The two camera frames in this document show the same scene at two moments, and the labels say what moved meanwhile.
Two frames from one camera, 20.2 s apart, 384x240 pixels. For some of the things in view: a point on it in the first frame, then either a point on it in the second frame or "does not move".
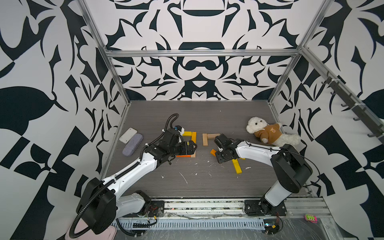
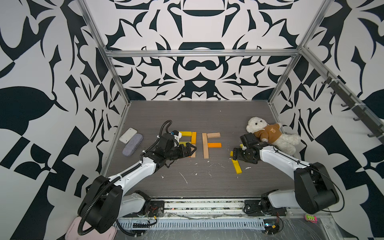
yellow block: x=187 y=134 does not move
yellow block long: x=237 y=167 does not move
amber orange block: x=193 y=137 does not move
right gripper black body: x=221 y=156 to x=242 y=155
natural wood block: x=212 y=136 does not move
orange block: x=213 y=152 to x=214 y=145
